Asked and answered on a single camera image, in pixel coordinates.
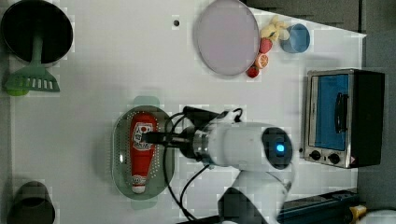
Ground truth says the yellow plush banana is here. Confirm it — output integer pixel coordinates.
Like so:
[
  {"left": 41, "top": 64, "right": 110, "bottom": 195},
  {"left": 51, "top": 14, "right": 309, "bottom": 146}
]
[{"left": 261, "top": 16, "right": 290, "bottom": 41}]

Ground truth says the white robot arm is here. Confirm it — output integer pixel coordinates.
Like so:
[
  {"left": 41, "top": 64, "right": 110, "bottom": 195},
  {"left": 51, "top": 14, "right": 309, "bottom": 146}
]
[{"left": 142, "top": 106, "right": 294, "bottom": 224}]

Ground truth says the green slotted spatula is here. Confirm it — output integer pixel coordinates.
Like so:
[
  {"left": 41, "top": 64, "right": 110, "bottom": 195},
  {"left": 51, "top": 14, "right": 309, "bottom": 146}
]
[{"left": 5, "top": 35, "right": 60, "bottom": 92}]

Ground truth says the red plush ketchup bottle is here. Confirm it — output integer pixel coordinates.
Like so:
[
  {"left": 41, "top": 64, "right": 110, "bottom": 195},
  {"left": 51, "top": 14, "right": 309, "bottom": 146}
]
[{"left": 130, "top": 112, "right": 158, "bottom": 194}]

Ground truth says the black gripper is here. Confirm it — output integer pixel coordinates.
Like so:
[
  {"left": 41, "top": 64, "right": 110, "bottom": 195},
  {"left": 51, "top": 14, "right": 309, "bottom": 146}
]
[{"left": 142, "top": 106, "right": 219, "bottom": 161}]

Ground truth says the yellow red emergency button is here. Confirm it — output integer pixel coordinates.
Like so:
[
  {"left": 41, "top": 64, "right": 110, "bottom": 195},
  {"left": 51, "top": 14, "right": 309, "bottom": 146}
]
[{"left": 349, "top": 205, "right": 367, "bottom": 224}]

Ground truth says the blue cup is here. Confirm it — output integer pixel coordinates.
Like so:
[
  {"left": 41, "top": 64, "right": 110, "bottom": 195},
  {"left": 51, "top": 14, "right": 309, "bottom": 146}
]
[{"left": 280, "top": 23, "right": 311, "bottom": 53}]

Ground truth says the dark grey cup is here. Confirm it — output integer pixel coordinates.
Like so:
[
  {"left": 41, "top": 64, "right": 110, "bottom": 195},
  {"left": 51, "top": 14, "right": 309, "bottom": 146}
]
[{"left": 7, "top": 181, "right": 56, "bottom": 224}]

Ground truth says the black round pan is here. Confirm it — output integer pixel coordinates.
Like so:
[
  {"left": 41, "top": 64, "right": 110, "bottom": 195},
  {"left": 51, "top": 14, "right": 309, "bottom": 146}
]
[{"left": 1, "top": 0, "right": 73, "bottom": 64}]

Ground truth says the orange slice toy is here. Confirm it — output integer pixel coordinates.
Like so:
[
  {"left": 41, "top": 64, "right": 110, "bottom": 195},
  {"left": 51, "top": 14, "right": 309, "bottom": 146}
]
[{"left": 255, "top": 53, "right": 268, "bottom": 69}]

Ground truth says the blue metal rail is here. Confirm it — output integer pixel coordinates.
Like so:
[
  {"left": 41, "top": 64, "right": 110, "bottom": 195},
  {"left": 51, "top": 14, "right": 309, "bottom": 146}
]
[{"left": 177, "top": 189, "right": 360, "bottom": 224}]

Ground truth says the green oval strainer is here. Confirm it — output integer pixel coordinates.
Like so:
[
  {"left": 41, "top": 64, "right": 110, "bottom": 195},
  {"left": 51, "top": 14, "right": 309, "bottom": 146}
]
[{"left": 110, "top": 95, "right": 175, "bottom": 211}]

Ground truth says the silver toaster oven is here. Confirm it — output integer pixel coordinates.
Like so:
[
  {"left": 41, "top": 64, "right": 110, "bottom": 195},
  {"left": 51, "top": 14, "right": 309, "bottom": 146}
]
[{"left": 304, "top": 69, "right": 385, "bottom": 169}]

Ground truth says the red plush strawberry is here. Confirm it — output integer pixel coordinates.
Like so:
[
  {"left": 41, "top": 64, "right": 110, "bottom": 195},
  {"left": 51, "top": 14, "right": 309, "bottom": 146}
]
[{"left": 259, "top": 38, "right": 273, "bottom": 54}]

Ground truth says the lavender round plate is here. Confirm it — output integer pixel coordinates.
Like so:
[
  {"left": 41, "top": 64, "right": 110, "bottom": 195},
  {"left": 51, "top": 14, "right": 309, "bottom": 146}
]
[{"left": 195, "top": 0, "right": 260, "bottom": 76}]

